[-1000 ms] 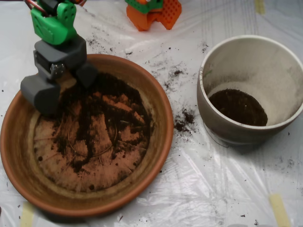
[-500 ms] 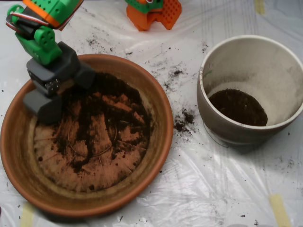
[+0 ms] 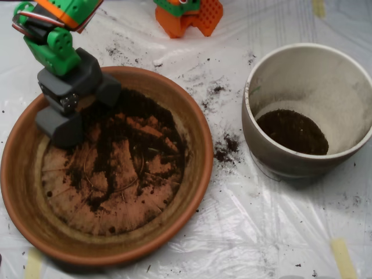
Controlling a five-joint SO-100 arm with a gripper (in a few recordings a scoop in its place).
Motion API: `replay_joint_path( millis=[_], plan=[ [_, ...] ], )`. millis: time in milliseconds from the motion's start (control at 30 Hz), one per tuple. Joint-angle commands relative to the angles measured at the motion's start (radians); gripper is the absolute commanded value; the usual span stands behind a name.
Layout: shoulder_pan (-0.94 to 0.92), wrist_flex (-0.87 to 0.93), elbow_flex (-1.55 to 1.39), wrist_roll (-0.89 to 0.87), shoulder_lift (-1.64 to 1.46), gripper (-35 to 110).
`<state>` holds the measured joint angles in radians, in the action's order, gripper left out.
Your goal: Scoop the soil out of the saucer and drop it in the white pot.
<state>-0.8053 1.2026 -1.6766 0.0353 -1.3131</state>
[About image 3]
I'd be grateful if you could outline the beige masking tape strip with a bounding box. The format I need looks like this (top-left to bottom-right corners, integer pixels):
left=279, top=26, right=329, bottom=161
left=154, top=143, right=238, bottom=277
left=331, top=237, right=358, bottom=279
left=24, top=248, right=44, bottom=279
left=312, top=0, right=326, bottom=17

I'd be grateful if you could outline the orange and green robot base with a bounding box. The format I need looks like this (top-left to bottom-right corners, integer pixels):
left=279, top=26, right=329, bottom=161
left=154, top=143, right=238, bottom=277
left=153, top=0, right=224, bottom=39

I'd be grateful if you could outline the terracotta clay saucer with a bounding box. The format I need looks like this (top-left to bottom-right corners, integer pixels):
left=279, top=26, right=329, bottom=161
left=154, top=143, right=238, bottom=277
left=0, top=66, right=214, bottom=268

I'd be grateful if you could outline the clear plastic cover sheet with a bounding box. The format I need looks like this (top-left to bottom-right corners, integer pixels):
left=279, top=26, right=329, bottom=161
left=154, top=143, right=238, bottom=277
left=0, top=0, right=372, bottom=279

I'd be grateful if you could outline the white ceramic plant pot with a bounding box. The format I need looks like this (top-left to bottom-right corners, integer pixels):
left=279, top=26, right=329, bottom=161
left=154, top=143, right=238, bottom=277
left=241, top=42, right=372, bottom=181

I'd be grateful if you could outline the dark potting soil layer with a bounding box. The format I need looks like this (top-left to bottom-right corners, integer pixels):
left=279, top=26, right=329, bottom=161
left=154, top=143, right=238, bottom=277
left=256, top=109, right=330, bottom=156

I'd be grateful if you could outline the small spilled soil clump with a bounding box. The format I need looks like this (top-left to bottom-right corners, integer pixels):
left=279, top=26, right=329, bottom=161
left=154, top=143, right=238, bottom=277
left=213, top=133, right=241, bottom=166

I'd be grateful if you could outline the dark potting soil pile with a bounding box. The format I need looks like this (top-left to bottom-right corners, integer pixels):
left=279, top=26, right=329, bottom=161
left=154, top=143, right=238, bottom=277
left=62, top=88, right=192, bottom=213

